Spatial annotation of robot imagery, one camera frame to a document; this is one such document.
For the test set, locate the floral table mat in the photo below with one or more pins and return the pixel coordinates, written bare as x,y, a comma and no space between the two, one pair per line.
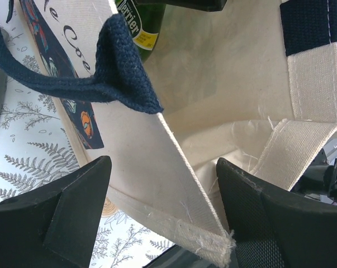
35,150

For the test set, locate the green Perrier bottle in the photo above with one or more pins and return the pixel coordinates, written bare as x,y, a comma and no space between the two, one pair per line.
144,22

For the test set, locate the beige canvas tote bag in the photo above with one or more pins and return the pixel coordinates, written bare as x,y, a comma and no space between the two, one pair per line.
255,84

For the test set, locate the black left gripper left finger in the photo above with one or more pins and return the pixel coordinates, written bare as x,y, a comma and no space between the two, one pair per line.
56,224

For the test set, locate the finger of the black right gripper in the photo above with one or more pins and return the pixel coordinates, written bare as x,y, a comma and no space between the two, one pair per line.
201,5

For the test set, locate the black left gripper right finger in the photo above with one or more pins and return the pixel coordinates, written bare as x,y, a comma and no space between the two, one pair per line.
273,227

